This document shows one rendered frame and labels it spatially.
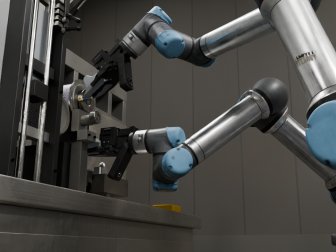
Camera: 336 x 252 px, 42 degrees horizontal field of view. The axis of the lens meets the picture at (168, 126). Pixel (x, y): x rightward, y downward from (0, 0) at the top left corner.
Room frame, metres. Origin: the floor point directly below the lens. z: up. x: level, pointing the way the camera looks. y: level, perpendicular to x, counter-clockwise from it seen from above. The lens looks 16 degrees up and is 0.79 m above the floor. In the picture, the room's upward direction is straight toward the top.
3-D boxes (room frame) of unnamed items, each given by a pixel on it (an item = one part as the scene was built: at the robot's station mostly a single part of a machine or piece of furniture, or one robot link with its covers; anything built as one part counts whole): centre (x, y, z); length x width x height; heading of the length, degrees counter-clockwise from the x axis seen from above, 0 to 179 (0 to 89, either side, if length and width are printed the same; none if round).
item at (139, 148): (1.31, 0.08, 1.11); 0.08 x 0.05 x 0.08; 156
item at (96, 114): (1.27, 0.22, 1.18); 0.04 x 0.02 x 0.04; 156
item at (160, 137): (1.28, 0.01, 1.11); 0.11 x 0.08 x 0.09; 66
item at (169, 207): (1.39, 0.00, 0.91); 0.07 x 0.07 x 0.02; 66
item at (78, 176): (1.29, 0.26, 1.05); 0.06 x 0.05 x 0.31; 66
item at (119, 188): (1.57, 0.36, 1.00); 0.40 x 0.16 x 0.06; 66
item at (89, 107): (1.33, 0.27, 1.25); 0.07 x 0.02 x 0.07; 157
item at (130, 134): (1.35, 0.15, 1.12); 0.12 x 0.08 x 0.09; 66
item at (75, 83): (1.34, 0.28, 1.25); 0.15 x 0.01 x 0.15; 157
